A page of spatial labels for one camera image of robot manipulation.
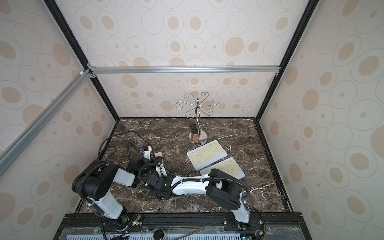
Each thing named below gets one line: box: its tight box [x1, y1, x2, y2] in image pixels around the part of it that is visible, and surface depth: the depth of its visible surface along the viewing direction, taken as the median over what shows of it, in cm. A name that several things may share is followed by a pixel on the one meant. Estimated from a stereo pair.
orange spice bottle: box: [192, 128, 200, 143], surface depth 100 cm
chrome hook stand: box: [176, 91, 221, 146], surface depth 89 cm
